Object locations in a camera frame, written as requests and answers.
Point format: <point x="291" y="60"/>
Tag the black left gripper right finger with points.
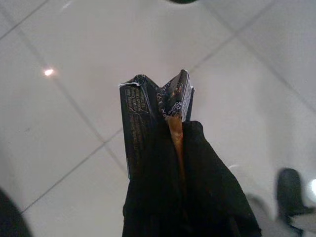
<point x="212" y="197"/>

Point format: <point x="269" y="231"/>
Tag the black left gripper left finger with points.
<point x="158" y="192"/>

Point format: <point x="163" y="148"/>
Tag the crushed black carton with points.
<point x="135" y="116"/>

